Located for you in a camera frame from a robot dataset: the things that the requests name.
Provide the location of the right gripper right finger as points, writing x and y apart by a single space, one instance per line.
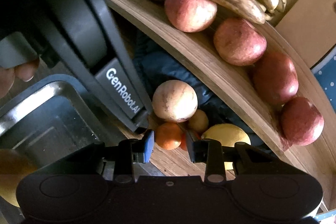
210 152

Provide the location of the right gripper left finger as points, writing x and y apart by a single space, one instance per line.
132 151

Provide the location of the yellow lemon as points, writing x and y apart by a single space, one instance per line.
227 134

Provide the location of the brown longan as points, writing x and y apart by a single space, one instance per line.
199 122

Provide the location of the person's left hand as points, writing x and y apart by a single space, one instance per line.
25 72

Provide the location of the metal baking tray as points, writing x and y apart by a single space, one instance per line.
54 118

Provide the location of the dark blue jacket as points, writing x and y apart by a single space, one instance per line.
155 66

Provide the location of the dark red apple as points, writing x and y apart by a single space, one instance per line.
275 78

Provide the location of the rightmost red apple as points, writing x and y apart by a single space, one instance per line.
301 121

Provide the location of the curved wooden shelf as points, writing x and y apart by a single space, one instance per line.
232 84

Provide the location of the pale red apple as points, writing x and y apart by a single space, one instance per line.
238 42
190 15

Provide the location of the leftmost pale red apple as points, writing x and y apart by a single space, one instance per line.
190 15

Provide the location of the blue polka dot board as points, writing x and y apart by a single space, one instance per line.
325 73

